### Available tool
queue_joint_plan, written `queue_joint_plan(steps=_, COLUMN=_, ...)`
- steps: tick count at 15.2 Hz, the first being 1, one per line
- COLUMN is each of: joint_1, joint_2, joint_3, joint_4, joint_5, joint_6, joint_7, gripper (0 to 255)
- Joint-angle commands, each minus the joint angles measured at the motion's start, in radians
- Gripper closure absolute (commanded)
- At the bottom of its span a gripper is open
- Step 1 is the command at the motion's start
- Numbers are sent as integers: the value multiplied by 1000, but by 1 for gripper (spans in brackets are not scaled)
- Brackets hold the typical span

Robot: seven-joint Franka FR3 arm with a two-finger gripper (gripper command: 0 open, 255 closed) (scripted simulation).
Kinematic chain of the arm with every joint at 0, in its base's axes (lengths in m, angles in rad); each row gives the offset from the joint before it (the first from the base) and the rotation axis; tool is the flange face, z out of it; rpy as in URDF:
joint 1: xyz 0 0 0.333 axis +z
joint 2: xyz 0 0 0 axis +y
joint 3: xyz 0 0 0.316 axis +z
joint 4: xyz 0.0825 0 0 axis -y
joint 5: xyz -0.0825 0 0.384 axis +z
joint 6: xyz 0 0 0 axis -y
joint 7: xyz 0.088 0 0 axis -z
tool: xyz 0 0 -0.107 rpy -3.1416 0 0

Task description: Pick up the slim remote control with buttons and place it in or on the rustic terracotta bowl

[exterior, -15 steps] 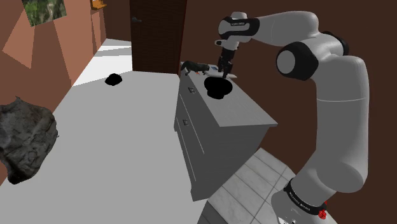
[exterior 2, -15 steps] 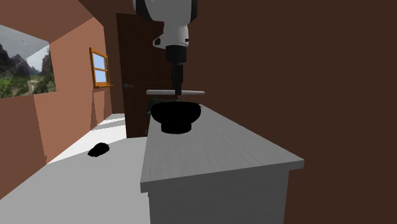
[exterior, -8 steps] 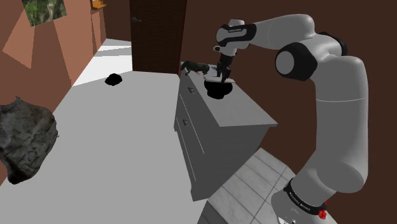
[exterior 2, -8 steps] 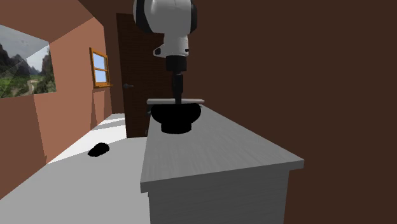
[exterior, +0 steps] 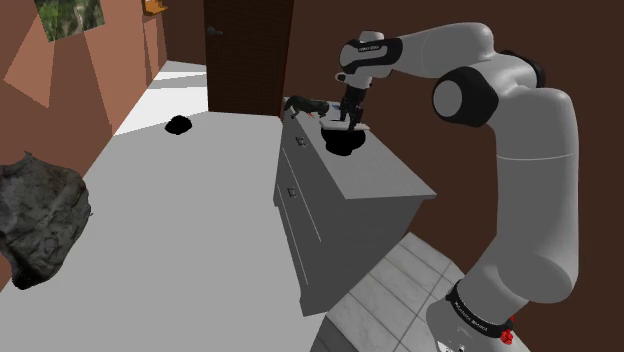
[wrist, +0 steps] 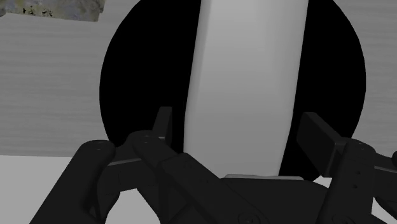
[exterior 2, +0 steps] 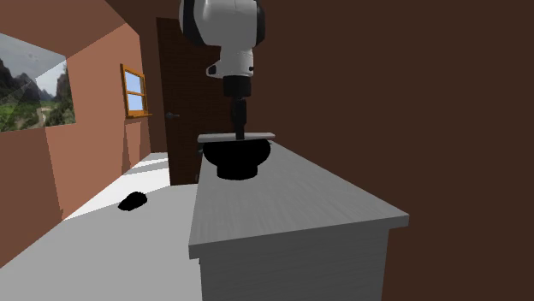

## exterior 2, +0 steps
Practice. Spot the mountain landscape wall picture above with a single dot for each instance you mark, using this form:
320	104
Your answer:
29	96

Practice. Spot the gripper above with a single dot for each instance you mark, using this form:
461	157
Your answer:
237	87

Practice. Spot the dark brown door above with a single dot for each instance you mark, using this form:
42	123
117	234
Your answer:
187	104

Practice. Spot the grey wooden chest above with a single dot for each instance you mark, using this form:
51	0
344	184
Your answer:
283	208

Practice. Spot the black bowl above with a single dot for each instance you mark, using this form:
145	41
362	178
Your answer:
236	158

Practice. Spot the orange framed window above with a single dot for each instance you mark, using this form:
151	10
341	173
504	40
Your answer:
134	89

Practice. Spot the black rounded object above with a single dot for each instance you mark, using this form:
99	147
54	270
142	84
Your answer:
132	201

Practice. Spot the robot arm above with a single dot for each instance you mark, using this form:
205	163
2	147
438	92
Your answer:
223	25

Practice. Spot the grey flat slab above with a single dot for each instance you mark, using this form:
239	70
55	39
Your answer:
217	137

